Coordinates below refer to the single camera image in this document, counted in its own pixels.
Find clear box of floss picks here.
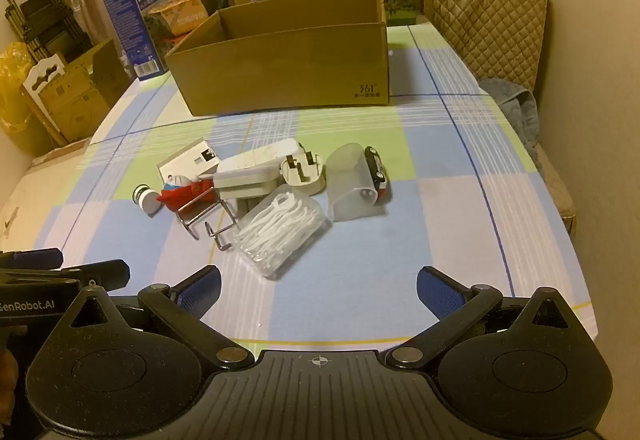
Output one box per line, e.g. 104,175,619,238
232,185,334,280

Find beige quilted chair cover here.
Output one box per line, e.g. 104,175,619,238
417,0,549,94

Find beige embroidered cloth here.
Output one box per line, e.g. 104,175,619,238
0,140,93,253

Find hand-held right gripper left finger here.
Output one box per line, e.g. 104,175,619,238
67,265,255,372

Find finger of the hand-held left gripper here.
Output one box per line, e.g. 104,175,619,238
0,260,132,293
0,247,63,271

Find brown cardboard box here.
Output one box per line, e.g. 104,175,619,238
165,0,389,117

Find white power strip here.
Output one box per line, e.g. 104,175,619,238
214,138,306,201

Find white cutout cardboard piece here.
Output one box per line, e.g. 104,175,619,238
20,60,66,95

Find dark blue milk carton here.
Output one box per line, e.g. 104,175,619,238
102,0,177,80

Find metal wire hook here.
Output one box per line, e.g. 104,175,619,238
175,187,237,252

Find yellow plastic bag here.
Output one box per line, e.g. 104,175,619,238
0,42,40,151

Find quilted chair seat cushion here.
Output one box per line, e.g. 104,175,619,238
532,140,577,221

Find translucent plastic cover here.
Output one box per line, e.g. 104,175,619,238
326,143,379,223

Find small toy car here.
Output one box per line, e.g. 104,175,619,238
363,146,389,203

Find white wall socket panel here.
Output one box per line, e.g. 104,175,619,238
157,138,221,184

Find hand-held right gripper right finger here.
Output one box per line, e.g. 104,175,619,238
385,266,576,371

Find small white green bottle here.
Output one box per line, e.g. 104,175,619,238
132,183,160,217

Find grey cloth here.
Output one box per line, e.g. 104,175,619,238
479,78,544,173

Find green instant noodle bowl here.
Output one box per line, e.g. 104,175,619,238
150,0,232,39

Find white three-pin plug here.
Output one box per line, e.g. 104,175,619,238
279,154,329,197

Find black folding stool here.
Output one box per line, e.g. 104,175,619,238
2,0,92,66

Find red toy figure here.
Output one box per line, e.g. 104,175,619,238
157,174,216,213

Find printed brown cardboard carton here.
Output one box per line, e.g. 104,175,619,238
22,38,132,147

